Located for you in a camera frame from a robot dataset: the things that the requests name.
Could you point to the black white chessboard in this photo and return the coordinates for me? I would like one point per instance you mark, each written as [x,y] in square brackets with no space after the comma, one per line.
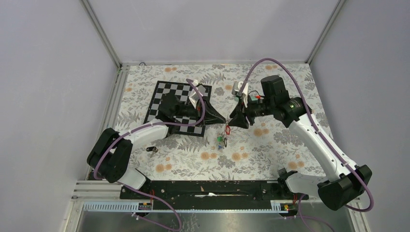
[163,107]

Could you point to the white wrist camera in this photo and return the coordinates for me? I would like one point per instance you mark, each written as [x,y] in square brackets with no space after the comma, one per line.
[241,92]
[196,94]

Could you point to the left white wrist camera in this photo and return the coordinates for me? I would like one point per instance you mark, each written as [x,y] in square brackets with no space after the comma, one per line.
[196,94]

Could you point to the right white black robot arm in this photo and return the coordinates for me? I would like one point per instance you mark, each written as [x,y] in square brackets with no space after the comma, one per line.
[344,180]

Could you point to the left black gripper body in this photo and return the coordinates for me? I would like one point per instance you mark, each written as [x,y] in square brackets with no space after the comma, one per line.
[188,110]

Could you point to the key with red tag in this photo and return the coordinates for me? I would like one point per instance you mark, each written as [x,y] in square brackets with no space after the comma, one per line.
[227,130]

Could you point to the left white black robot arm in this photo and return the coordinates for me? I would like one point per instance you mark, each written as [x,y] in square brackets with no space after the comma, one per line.
[110,155]

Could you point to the mint green flashlight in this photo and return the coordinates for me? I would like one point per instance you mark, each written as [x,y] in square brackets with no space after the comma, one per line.
[249,99]

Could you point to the keyring with coloured key tags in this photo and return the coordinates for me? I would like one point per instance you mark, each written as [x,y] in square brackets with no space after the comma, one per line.
[222,139]

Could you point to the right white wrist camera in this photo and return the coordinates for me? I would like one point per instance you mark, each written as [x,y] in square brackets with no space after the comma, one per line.
[241,92]

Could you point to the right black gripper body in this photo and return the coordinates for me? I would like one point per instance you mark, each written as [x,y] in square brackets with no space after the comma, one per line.
[255,109]

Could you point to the floral patterned table mat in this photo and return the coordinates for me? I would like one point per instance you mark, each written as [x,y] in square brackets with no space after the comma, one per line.
[253,154]

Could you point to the key with black tag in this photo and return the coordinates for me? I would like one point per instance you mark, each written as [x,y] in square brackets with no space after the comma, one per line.
[152,149]

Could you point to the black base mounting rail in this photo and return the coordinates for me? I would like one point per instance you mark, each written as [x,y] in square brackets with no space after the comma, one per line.
[256,195]

